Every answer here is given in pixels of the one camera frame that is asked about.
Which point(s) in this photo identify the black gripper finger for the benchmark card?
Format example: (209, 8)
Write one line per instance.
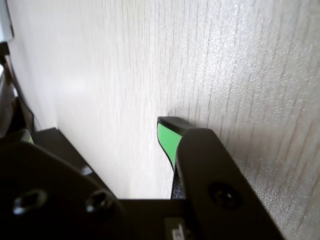
(50, 180)
(207, 162)

